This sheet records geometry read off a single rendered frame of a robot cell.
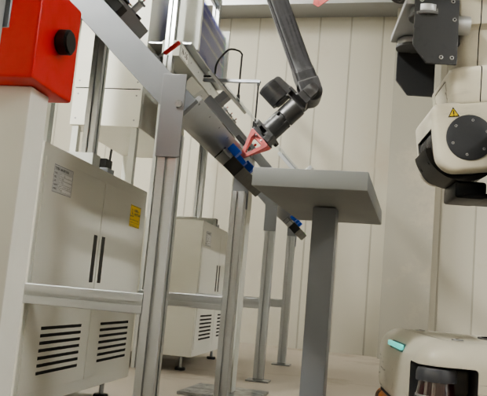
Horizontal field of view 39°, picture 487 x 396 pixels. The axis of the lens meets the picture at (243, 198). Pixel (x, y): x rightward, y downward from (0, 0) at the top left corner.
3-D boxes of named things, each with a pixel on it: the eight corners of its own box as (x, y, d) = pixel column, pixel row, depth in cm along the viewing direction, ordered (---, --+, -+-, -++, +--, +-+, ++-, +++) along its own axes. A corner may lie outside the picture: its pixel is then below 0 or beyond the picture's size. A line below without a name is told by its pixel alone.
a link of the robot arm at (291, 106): (306, 108, 186) (307, 113, 191) (289, 89, 187) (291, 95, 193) (287, 126, 186) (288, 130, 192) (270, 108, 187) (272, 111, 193)
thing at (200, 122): (236, 177, 209) (254, 162, 209) (177, 122, 145) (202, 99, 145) (233, 175, 210) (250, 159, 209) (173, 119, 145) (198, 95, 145)
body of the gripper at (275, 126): (253, 122, 185) (273, 104, 185) (258, 132, 195) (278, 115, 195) (269, 140, 184) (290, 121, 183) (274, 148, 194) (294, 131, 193)
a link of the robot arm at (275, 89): (321, 89, 185) (319, 100, 194) (292, 58, 187) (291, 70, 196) (288, 118, 184) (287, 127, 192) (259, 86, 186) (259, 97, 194)
